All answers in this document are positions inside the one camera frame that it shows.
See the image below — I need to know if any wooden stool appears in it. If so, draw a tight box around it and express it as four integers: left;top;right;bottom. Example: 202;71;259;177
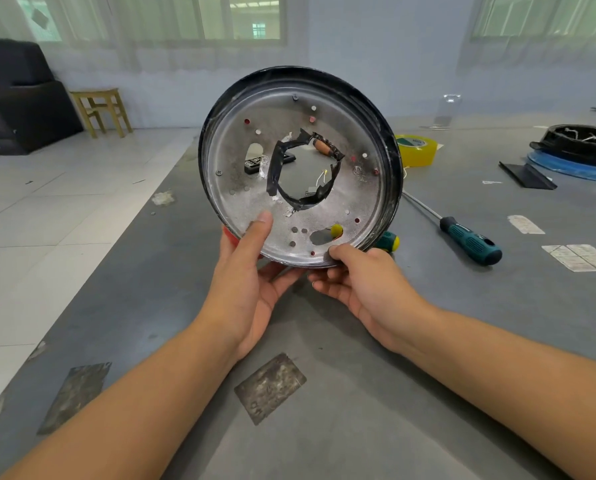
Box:
69;88;134;139

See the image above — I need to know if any person's right hand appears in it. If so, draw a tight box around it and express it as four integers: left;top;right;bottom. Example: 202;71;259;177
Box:
307;243;441;355

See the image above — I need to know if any narrow window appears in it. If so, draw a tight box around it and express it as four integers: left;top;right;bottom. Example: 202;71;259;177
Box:
470;0;596;43

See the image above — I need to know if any wide window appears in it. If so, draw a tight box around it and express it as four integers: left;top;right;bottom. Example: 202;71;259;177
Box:
15;0;288;45

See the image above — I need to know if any clear acrylic stand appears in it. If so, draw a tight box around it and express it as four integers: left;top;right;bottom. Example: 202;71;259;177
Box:
420;93;463;131

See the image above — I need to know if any red plastic ring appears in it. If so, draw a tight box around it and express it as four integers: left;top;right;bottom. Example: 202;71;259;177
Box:
221;114;381;258

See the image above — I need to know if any wide sheer curtain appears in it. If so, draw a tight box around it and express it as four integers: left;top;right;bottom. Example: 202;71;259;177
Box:
0;0;309;71

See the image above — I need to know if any black round housing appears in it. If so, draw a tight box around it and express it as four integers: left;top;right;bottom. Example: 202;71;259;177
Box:
529;124;596;169

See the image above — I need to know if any blue plastic ring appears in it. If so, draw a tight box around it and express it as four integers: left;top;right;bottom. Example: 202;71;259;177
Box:
527;149;596;184

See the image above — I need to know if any black bit set case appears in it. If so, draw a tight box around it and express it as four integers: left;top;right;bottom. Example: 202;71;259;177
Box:
244;153;297;175

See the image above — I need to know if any person's left hand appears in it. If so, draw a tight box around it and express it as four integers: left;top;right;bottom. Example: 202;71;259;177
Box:
197;210;307;363

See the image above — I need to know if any green yellow handle screwdriver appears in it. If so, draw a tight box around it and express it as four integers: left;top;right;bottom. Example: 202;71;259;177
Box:
330;223;401;254

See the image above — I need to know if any black metal round plate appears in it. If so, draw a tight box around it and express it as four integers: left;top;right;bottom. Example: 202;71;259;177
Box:
198;65;405;269

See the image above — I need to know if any person's left forearm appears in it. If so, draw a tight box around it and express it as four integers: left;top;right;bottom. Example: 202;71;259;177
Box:
0;319;248;480

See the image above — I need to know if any narrow sheer curtain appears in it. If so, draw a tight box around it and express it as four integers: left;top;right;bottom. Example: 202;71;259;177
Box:
455;0;596;75

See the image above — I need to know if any dark green black screwdriver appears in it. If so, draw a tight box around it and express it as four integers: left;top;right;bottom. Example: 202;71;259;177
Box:
403;191;503;267

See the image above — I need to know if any yellow tape roll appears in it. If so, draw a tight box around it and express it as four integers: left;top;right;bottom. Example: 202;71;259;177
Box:
395;134;439;168

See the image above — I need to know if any person's right forearm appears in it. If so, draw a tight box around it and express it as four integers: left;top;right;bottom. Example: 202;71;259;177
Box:
397;307;596;480

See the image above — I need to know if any black flat plate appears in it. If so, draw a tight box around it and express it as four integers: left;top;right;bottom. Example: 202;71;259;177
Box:
499;161;559;191

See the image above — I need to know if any black armchair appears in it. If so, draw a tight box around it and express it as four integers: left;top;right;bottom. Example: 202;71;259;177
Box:
0;38;84;155

